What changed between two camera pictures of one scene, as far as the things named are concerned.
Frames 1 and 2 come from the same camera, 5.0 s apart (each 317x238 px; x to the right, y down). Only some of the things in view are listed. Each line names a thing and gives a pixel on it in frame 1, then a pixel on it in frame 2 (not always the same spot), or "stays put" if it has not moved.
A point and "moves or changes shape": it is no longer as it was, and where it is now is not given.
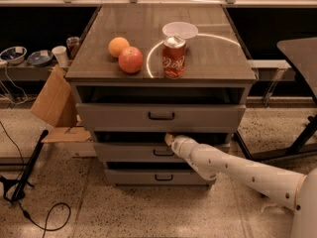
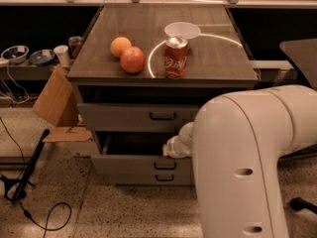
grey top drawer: x=160 y=117 stays put
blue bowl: x=40 y=58 stays put
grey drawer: x=134 y=153 moves or changes shape
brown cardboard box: x=56 y=106 stays put
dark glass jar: x=73 y=43 stays put
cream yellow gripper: x=178 y=145 to x=175 y=148
